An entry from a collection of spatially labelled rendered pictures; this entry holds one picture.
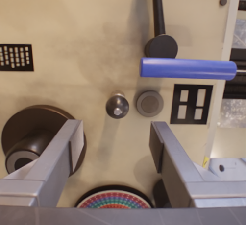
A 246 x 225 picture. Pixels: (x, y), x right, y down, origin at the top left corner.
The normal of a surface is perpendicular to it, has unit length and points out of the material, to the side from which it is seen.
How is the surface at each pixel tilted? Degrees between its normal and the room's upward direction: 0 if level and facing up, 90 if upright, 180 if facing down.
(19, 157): 90
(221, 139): 90
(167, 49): 90
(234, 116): 90
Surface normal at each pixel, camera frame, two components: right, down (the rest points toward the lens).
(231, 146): 0.02, 0.28
